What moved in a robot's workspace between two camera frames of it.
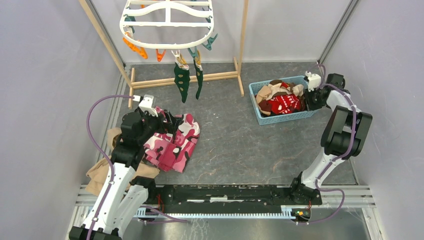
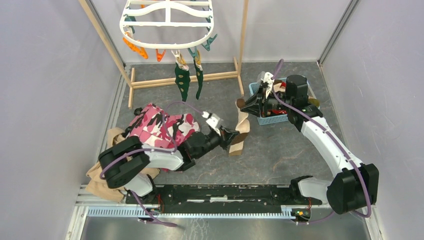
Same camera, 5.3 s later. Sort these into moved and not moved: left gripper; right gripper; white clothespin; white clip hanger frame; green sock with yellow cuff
Moved: right gripper; left gripper
Not moved: white clip hanger frame; white clothespin; green sock with yellow cuff
